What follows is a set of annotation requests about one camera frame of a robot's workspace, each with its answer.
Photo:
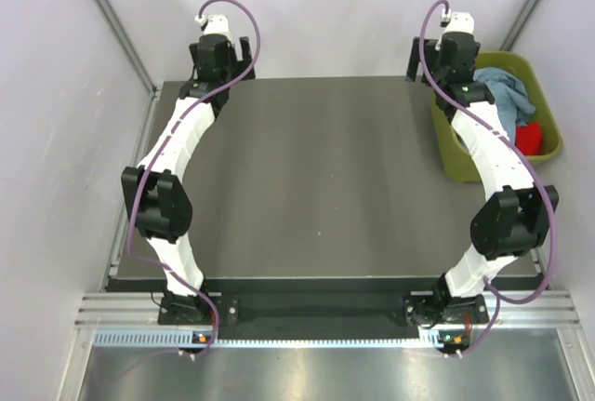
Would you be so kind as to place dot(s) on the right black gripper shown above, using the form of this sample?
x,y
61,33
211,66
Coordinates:
x,y
414,60

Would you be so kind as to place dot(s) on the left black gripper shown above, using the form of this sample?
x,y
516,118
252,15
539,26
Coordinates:
x,y
239,66

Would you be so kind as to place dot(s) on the light blue t shirt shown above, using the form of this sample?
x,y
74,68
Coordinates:
x,y
511,97

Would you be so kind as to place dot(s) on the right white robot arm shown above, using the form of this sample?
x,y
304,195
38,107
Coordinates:
x,y
514,218

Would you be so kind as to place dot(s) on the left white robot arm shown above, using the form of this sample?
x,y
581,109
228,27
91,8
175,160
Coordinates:
x,y
157,206

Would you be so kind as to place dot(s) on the olive green plastic bin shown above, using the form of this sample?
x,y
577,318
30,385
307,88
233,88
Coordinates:
x,y
457,164

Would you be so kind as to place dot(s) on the red t shirt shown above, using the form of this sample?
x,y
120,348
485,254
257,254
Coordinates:
x,y
529,139

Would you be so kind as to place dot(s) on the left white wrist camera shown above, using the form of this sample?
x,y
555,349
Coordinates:
x,y
214,24

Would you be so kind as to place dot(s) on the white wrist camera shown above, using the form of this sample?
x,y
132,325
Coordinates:
x,y
457,22
214,24

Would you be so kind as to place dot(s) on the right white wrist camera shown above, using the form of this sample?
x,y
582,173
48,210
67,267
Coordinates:
x,y
457,22

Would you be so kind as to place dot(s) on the left aluminium corner post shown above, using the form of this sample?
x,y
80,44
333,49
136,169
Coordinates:
x,y
123,40

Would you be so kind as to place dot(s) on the aluminium front rail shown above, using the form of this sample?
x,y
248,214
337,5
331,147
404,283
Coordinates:
x,y
553,309

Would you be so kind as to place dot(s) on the white slotted cable duct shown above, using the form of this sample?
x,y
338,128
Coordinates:
x,y
190,339

